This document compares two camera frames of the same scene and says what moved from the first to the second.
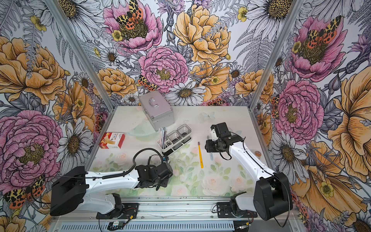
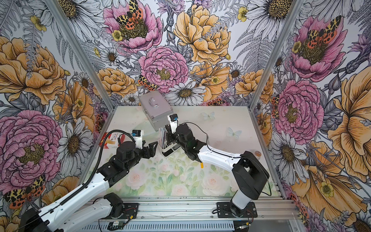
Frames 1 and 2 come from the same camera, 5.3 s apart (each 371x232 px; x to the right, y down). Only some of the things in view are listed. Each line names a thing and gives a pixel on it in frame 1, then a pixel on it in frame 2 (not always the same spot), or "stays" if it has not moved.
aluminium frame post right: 273,59 stays
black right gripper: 209,147 -> 169,134
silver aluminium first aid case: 157,109 stays
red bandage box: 112,140 stays
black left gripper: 164,182 -> 151,151
